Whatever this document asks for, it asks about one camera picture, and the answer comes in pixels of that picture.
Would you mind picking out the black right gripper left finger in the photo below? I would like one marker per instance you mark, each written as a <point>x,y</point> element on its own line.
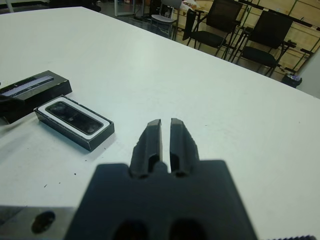
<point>147,147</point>

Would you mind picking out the black swivel office chair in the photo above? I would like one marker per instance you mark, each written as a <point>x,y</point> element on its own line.
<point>96,7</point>

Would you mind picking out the grey plastic chair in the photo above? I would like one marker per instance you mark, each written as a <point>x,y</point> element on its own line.
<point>162,18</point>

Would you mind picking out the black mesh visitor chair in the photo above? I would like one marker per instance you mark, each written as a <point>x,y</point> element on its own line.
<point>272,27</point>
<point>225,10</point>

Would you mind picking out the small black waste bin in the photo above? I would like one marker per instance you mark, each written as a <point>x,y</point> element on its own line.
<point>291,81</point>

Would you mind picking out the black box lid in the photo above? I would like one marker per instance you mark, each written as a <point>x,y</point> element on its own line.
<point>50,87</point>

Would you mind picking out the black box base white insert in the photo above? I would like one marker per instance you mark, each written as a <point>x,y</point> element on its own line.
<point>97,142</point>

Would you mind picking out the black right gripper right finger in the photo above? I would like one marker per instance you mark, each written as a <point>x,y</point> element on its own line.
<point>182,147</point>

